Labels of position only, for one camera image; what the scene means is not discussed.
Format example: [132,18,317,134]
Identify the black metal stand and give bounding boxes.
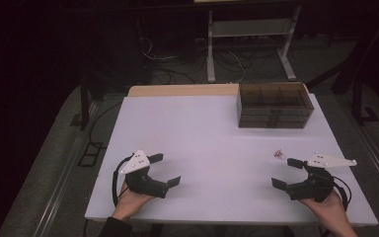
[69,65,92,131]
[350,78,379,126]

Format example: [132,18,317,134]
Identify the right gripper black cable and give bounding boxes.
[332,176,353,211]

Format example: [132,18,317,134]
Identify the white floor cable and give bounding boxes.
[228,48,247,84]

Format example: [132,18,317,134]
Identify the white metal table frame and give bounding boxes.
[206,4,302,83]

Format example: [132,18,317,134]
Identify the thin black floor cable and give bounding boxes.
[88,101,123,150]

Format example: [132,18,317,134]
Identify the smoky transparent drawer organizer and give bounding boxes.
[235,82,315,129]

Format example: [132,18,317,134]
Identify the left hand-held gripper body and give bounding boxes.
[119,149,171,199]

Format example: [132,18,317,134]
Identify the person's left hand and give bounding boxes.
[112,181,156,221]

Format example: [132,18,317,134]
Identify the black floor frame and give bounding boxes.
[77,141,105,168]

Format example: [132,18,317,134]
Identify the tangle of black floor cables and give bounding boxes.
[137,36,277,85]

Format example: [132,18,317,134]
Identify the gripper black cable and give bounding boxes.
[112,154,136,207]
[332,176,353,211]

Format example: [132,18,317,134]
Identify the person's right hand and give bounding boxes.
[299,190,348,225]

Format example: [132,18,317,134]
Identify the metal floor rail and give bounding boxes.
[354,125,379,186]
[33,98,95,237]

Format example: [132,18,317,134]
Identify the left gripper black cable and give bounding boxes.
[112,154,136,207]

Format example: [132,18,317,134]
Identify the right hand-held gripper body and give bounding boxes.
[285,151,358,202]

